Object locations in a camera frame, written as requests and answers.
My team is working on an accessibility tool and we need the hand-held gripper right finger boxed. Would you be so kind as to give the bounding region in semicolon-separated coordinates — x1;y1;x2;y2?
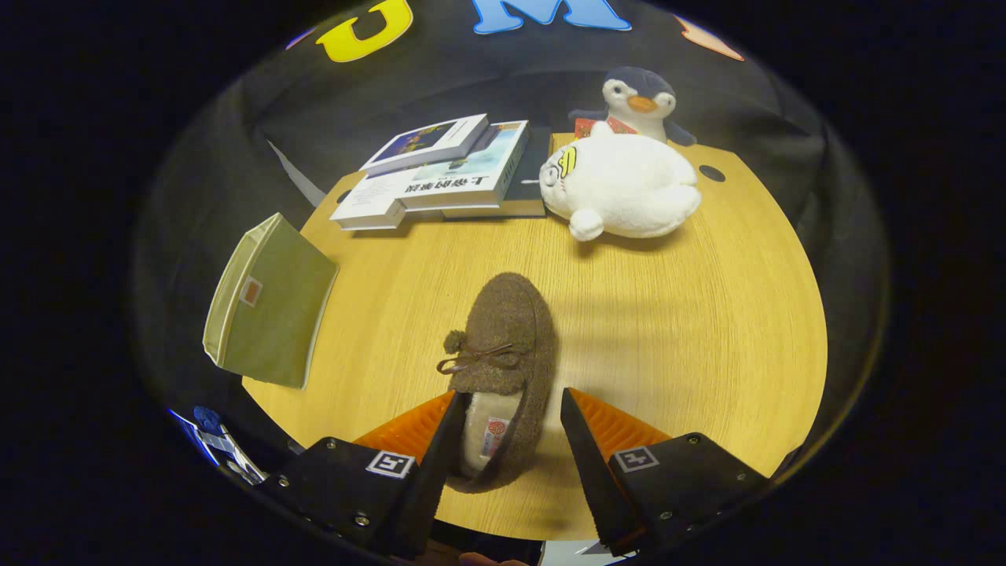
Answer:
560;387;773;557

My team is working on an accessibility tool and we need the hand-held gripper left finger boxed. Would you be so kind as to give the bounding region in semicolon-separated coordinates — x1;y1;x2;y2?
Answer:
258;391;471;560

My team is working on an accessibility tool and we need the brown fuzzy shoe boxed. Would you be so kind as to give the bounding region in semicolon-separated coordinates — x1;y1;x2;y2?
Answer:
436;272;559;494

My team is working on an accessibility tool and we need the beige fabric storage box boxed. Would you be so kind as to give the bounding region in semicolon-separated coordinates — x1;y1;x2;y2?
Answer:
202;212;340;391

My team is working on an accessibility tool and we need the plain white book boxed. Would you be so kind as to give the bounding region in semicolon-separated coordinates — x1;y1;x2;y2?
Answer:
329;169;409;232

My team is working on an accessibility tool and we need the white seal plush toy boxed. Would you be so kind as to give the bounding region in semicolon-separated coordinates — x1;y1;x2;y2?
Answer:
539;120;703;242

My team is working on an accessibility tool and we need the dark cover book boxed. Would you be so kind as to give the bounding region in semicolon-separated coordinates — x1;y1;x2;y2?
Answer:
442;126;555;219

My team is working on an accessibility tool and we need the book with beach cover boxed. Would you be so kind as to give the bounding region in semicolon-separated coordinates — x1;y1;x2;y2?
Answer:
397;120;531;211

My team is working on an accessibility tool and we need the white book blue photo cover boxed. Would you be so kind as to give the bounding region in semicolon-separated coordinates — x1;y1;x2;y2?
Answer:
359;114;490;177

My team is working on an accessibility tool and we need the penguin plush toy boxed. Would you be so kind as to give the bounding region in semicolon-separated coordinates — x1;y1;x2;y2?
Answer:
567;67;698;148

